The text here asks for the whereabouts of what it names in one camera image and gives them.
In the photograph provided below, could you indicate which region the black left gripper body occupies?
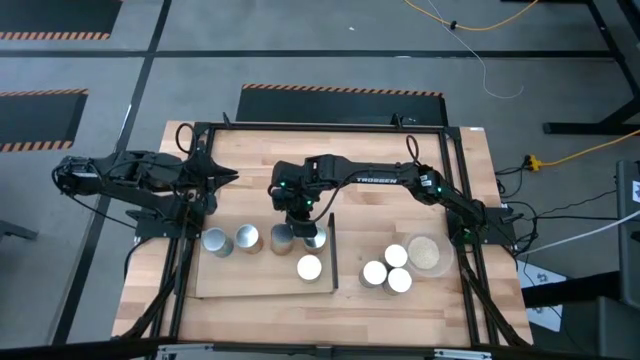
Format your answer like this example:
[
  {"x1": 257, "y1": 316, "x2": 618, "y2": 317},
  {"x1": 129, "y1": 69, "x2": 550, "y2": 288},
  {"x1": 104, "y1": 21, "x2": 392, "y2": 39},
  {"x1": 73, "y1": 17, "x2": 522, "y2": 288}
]
[{"x1": 186, "y1": 141, "x2": 220, "y2": 217}]

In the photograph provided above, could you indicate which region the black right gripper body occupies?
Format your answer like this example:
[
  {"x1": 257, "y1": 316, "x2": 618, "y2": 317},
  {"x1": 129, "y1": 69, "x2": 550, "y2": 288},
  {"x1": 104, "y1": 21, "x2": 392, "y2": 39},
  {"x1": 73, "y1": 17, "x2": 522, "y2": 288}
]
[{"x1": 271, "y1": 160, "x2": 324, "y2": 214}]

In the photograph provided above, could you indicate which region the red orange tin can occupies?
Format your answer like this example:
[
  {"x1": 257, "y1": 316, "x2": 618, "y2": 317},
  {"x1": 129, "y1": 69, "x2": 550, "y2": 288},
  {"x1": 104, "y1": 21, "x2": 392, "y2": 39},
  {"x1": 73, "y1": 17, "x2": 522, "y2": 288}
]
[{"x1": 269, "y1": 223, "x2": 295, "y2": 257}]

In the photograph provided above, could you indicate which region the corn tin can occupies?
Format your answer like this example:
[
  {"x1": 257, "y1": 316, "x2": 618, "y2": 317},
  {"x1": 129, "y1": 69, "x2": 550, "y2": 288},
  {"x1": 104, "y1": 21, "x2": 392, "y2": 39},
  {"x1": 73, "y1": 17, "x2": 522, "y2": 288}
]
[{"x1": 302, "y1": 225, "x2": 329, "y2": 255}]

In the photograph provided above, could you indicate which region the carrots tin can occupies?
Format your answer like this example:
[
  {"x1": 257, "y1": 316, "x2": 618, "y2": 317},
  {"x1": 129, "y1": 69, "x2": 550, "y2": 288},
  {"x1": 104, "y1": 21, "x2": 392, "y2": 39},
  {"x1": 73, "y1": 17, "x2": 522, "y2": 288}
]
[{"x1": 296, "y1": 253, "x2": 324, "y2": 285}]

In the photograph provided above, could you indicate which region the pineapple tin can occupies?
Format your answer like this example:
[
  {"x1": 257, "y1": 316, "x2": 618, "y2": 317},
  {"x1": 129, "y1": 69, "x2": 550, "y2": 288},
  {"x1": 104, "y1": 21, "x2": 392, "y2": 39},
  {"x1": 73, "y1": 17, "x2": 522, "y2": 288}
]
[{"x1": 234, "y1": 223, "x2": 265, "y2": 255}]

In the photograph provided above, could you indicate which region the tomatoes tin can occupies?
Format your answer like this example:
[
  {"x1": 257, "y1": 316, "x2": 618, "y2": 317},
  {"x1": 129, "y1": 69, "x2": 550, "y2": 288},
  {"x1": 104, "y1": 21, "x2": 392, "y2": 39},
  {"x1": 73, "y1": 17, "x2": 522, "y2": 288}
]
[{"x1": 358, "y1": 259, "x2": 389, "y2": 290}]

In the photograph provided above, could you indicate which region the silver topped tin can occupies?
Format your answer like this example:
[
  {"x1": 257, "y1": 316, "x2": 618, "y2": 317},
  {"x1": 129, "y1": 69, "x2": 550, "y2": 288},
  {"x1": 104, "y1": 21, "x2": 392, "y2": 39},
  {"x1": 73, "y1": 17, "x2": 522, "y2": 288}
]
[{"x1": 382, "y1": 267, "x2": 414, "y2": 296}]

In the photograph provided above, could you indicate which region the black hazard striped floor mat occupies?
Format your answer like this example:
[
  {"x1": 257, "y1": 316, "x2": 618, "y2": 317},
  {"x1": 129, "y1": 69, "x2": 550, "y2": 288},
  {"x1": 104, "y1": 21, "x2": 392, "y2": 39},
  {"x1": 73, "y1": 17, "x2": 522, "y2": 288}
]
[
  {"x1": 0, "y1": 88, "x2": 90, "y2": 153},
  {"x1": 234, "y1": 83, "x2": 450, "y2": 127},
  {"x1": 0, "y1": 0, "x2": 124, "y2": 41}
]

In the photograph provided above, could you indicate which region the clear bowl of grains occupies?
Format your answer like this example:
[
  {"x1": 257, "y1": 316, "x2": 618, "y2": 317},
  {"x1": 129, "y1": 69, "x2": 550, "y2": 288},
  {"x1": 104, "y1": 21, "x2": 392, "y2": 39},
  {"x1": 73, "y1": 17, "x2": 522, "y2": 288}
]
[{"x1": 402, "y1": 230, "x2": 455, "y2": 279}]

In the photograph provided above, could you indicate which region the black furniture foot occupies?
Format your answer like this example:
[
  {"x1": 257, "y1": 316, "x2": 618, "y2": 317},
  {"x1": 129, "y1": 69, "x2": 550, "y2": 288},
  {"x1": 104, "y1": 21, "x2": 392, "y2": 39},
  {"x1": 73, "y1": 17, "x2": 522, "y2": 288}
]
[{"x1": 0, "y1": 219, "x2": 39, "y2": 241}]

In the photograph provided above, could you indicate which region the white printed paper sheet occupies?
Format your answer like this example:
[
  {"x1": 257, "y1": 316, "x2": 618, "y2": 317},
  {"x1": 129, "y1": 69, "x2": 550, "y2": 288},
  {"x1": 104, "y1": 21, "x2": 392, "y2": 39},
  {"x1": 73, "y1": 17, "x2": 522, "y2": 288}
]
[{"x1": 517, "y1": 259, "x2": 566, "y2": 332}]

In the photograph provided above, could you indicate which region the black floor beam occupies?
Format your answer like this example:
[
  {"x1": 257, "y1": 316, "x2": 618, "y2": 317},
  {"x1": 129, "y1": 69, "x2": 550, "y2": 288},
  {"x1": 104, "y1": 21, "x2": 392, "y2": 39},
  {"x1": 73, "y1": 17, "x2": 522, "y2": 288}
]
[{"x1": 522, "y1": 272, "x2": 621, "y2": 307}]

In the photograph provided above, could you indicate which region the dark grey cabinet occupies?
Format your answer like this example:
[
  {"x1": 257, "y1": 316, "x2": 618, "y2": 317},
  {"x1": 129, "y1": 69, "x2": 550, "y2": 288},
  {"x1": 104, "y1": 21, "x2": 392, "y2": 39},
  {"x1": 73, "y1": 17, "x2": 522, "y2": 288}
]
[{"x1": 613, "y1": 159, "x2": 640, "y2": 311}]

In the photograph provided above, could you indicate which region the black aluminium table frame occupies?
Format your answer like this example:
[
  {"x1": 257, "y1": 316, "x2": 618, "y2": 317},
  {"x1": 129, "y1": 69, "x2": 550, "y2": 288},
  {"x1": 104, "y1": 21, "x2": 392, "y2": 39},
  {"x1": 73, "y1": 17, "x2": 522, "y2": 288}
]
[{"x1": 113, "y1": 112, "x2": 532, "y2": 350}]

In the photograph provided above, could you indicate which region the thin white cable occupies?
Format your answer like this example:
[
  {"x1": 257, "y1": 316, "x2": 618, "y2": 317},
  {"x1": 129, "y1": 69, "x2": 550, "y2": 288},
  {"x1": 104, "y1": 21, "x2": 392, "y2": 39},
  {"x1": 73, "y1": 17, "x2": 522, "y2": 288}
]
[{"x1": 425, "y1": 0, "x2": 525, "y2": 100}]

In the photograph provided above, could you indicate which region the yellow cable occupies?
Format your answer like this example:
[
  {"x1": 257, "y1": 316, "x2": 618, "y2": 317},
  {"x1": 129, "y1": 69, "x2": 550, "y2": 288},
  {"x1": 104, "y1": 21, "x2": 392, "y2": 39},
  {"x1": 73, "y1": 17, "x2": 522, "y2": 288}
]
[
  {"x1": 403, "y1": 0, "x2": 540, "y2": 32},
  {"x1": 523, "y1": 128, "x2": 640, "y2": 170}
]

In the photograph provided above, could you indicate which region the black desk frame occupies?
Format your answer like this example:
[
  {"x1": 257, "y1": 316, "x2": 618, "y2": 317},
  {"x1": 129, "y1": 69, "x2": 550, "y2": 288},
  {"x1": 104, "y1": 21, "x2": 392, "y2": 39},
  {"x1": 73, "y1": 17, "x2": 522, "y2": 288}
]
[{"x1": 542, "y1": 0, "x2": 640, "y2": 136}]

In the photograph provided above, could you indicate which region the thick grey cable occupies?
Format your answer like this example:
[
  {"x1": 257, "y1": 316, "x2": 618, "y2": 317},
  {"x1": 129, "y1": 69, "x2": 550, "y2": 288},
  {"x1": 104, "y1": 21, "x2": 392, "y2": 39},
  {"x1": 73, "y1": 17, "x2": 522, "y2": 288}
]
[{"x1": 519, "y1": 208, "x2": 640, "y2": 256}]

